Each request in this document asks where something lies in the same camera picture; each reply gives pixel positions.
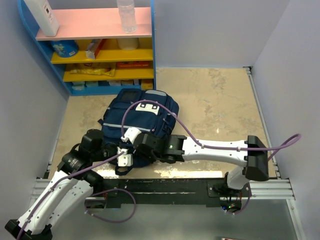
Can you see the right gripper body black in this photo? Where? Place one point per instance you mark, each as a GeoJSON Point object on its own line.
{"type": "Point", "coordinates": [151, 158]}

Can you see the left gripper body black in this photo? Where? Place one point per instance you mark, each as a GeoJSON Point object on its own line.
{"type": "Point", "coordinates": [105, 151]}

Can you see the navy blue student backpack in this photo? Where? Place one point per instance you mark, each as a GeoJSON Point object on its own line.
{"type": "Point", "coordinates": [147, 117]}

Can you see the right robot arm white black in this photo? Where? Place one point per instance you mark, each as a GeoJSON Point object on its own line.
{"type": "Point", "coordinates": [249, 156]}

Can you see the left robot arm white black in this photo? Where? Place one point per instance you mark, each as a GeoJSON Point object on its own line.
{"type": "Point", "coordinates": [73, 181]}

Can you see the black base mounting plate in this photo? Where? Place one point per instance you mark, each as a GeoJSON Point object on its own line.
{"type": "Point", "coordinates": [211, 192]}

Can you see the yellow snack packet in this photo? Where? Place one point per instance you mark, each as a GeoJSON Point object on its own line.
{"type": "Point", "coordinates": [94, 68]}

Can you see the red flat box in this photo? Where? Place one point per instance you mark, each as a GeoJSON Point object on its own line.
{"type": "Point", "coordinates": [132, 64]}

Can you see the blue shelf unit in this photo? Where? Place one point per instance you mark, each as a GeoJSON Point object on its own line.
{"type": "Point", "coordinates": [87, 24]}

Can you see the orange white carton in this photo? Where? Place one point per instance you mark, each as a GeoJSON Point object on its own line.
{"type": "Point", "coordinates": [94, 48]}

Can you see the blue snack canister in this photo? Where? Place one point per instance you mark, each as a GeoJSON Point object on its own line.
{"type": "Point", "coordinates": [65, 48]}

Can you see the white cylindrical jar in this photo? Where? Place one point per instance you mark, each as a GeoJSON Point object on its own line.
{"type": "Point", "coordinates": [128, 44]}

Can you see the clear plastic water bottle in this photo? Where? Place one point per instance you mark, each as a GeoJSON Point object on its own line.
{"type": "Point", "coordinates": [126, 9]}

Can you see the white rectangular device box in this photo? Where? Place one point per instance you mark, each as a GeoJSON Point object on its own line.
{"type": "Point", "coordinates": [44, 16]}

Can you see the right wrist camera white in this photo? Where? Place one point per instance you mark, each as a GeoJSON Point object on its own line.
{"type": "Point", "coordinates": [130, 135]}

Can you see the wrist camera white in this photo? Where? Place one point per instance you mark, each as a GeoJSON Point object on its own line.
{"type": "Point", "coordinates": [125, 159]}
{"type": "Point", "coordinates": [130, 135]}

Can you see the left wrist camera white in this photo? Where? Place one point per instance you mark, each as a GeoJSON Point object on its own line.
{"type": "Point", "coordinates": [125, 159]}

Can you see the aluminium rail frame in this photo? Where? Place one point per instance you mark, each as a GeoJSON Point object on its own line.
{"type": "Point", "coordinates": [198, 142]}

